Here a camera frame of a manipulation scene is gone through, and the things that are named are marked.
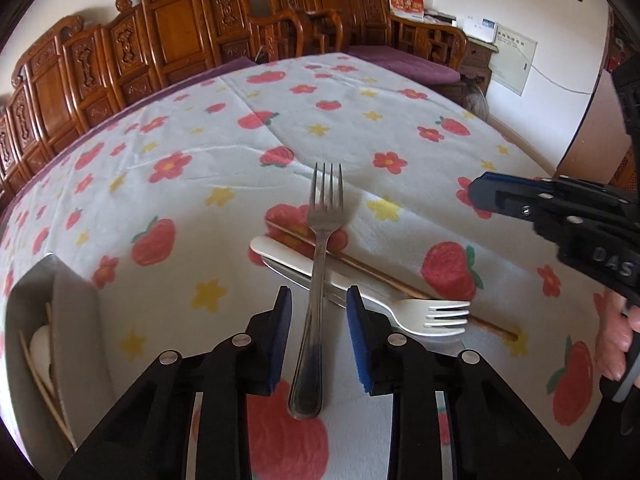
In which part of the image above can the white plastic fork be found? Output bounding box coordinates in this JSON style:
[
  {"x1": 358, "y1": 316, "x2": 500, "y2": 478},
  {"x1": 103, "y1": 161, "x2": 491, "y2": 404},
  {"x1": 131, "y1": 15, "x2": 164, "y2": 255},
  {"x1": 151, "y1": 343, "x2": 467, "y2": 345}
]
[{"x1": 250, "y1": 236, "x2": 470, "y2": 338}]

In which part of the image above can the white ceramic soup spoon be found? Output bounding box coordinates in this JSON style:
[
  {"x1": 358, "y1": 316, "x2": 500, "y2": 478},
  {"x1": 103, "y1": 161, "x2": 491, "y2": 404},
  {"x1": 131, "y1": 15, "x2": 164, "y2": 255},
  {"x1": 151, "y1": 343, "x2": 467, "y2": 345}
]
[{"x1": 29, "y1": 325, "x2": 52, "y2": 384}]

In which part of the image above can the metal fork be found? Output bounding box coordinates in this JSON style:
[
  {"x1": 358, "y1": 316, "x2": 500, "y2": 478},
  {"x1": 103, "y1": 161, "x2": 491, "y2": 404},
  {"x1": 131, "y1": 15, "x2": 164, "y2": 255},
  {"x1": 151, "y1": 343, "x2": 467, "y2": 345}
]
[{"x1": 288, "y1": 162, "x2": 344, "y2": 420}]

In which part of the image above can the dark wooden chopstick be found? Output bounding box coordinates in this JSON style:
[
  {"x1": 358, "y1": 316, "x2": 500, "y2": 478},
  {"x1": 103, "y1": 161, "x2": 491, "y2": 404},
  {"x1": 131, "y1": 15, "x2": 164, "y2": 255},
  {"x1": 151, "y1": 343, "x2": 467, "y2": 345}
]
[{"x1": 266, "y1": 220, "x2": 518, "y2": 341}]

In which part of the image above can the person's right hand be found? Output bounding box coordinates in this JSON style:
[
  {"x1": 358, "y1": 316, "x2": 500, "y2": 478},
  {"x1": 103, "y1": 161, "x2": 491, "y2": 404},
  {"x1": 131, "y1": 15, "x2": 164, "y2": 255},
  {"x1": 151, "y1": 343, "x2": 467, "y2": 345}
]
[{"x1": 594, "y1": 289, "x2": 640, "y2": 382}]

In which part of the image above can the plastic bag on floor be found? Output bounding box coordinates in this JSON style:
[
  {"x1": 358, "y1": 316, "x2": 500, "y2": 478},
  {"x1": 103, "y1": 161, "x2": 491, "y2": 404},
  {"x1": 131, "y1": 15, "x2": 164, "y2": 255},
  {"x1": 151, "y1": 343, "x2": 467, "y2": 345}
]
[{"x1": 462, "y1": 79, "x2": 489, "y2": 122}]

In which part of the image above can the rectangular metal tray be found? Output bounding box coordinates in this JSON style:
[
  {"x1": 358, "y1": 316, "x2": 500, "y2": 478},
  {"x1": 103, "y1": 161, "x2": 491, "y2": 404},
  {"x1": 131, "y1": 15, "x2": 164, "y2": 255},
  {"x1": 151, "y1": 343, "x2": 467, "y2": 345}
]
[{"x1": 4, "y1": 252, "x2": 116, "y2": 460}]

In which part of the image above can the wooden side table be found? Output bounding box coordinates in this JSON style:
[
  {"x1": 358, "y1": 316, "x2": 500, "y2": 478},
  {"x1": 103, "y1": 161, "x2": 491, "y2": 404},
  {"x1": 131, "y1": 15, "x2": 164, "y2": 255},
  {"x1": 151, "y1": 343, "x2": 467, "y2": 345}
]
[{"x1": 458, "y1": 38, "x2": 499, "y2": 94}]

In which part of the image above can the white router box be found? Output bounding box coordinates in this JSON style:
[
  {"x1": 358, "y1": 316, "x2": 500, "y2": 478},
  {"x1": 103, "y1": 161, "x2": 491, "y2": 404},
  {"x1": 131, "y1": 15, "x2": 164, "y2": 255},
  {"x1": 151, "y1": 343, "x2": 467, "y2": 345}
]
[{"x1": 461, "y1": 15, "x2": 498, "y2": 44}]

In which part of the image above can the purple armchair cushion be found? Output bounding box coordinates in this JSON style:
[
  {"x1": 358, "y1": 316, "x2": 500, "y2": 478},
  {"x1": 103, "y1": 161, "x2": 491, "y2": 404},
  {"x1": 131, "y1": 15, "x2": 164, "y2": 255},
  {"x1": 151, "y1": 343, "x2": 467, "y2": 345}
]
[{"x1": 348, "y1": 46, "x2": 461, "y2": 87}]

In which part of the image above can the red greeting card box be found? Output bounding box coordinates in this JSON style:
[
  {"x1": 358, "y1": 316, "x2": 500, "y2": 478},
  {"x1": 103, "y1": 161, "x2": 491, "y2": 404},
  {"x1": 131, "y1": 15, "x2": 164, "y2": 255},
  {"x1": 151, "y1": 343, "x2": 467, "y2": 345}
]
[{"x1": 388, "y1": 0, "x2": 425, "y2": 21}]

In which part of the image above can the metal knife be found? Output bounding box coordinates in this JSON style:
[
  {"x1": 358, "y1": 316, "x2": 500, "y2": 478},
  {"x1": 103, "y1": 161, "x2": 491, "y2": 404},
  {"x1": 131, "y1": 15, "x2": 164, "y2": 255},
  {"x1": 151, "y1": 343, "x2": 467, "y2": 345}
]
[{"x1": 260, "y1": 256, "x2": 346, "y2": 309}]

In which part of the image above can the carved wooden armchair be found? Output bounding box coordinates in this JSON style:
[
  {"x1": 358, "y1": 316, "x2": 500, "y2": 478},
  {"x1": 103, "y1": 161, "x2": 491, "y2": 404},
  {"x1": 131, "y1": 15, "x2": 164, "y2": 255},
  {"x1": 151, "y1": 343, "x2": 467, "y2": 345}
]
[{"x1": 264, "y1": 0, "x2": 470, "y2": 72}]

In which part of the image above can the carved wooden sofa bench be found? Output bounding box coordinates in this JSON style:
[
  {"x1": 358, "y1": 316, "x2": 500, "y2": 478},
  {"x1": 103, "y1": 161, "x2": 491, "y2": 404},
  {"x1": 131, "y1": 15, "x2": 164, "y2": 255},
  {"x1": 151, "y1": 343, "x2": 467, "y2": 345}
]
[{"x1": 0, "y1": 0, "x2": 346, "y2": 212}]

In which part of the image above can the white wall panel door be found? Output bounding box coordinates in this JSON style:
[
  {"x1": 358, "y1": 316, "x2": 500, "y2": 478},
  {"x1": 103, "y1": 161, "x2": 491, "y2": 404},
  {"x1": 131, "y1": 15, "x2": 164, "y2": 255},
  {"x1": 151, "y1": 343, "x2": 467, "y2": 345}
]
[{"x1": 489, "y1": 24, "x2": 538, "y2": 96}]

